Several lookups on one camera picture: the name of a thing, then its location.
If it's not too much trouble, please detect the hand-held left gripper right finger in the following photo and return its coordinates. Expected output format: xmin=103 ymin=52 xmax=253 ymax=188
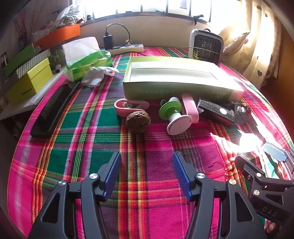
xmin=172 ymin=151 xmax=268 ymax=239

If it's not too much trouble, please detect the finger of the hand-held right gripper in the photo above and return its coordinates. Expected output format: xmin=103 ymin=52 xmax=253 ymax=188
xmin=263 ymin=142 xmax=294 ymax=180
xmin=235 ymin=155 xmax=267 ymax=203

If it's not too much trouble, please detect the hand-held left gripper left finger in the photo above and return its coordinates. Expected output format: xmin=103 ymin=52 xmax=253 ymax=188
xmin=28 ymin=151 xmax=122 ymax=239

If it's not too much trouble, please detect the green and white spool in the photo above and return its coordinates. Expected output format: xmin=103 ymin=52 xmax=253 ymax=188
xmin=158 ymin=97 xmax=192 ymax=135

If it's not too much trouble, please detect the brown walnut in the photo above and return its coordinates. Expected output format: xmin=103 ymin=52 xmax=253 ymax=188
xmin=126 ymin=110 xmax=151 ymax=132

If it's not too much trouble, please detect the black rectangular perforated device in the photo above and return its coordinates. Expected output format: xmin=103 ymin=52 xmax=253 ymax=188
xmin=197 ymin=98 xmax=233 ymax=127

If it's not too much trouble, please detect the pink oblong holder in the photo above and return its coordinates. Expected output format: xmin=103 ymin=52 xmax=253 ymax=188
xmin=181 ymin=94 xmax=200 ymax=123

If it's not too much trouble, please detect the pink clip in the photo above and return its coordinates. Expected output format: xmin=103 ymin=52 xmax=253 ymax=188
xmin=114 ymin=98 xmax=150 ymax=116

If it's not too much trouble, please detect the green cardboard box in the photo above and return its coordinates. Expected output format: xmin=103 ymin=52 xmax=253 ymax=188
xmin=122 ymin=56 xmax=244 ymax=101

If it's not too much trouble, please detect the plaid blanket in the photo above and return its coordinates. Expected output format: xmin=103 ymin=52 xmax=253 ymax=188
xmin=7 ymin=46 xmax=294 ymax=239

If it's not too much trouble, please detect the black comb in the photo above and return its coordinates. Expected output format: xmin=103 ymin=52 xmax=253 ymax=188
xmin=30 ymin=81 xmax=81 ymax=138

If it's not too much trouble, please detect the crumpled white tissue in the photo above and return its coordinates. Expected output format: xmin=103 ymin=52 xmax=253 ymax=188
xmin=81 ymin=67 xmax=120 ymax=88

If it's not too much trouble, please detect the cream heart-print curtain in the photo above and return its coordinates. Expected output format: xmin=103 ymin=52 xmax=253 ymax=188
xmin=241 ymin=0 xmax=284 ymax=90

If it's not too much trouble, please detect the green tissue pack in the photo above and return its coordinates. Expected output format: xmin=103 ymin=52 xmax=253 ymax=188
xmin=62 ymin=37 xmax=113 ymax=82

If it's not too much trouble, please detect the cream pillow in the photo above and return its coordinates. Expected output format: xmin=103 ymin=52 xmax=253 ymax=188
xmin=220 ymin=23 xmax=251 ymax=57

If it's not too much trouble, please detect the yellow-green box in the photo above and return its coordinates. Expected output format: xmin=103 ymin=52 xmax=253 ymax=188
xmin=5 ymin=58 xmax=54 ymax=106

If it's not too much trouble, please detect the grey space heater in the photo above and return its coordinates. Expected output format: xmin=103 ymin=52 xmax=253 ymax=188
xmin=188 ymin=29 xmax=224 ymax=66

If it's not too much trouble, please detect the white power strip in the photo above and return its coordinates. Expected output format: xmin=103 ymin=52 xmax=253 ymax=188
xmin=108 ymin=44 xmax=145 ymax=56

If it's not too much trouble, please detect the black charger adapter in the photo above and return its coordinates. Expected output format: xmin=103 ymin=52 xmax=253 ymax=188
xmin=103 ymin=34 xmax=115 ymax=49

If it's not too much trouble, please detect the striped box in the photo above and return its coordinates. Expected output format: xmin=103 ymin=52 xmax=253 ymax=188
xmin=10 ymin=49 xmax=51 ymax=79

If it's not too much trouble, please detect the dark green box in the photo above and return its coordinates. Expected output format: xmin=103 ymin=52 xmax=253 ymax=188
xmin=3 ymin=44 xmax=37 ymax=77

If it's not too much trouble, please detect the orange box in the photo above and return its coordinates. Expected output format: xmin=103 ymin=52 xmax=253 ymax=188
xmin=33 ymin=24 xmax=81 ymax=50

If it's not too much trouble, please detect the pile of plastic bags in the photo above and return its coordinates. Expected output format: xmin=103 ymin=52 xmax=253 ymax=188
xmin=32 ymin=5 xmax=86 ymax=37

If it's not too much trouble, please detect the window with metal bars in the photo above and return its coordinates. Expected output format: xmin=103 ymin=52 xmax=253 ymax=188
xmin=71 ymin=0 xmax=241 ymax=23

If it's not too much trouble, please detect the black charger cable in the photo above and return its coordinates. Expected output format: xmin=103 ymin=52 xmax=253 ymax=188
xmin=105 ymin=23 xmax=131 ymax=50

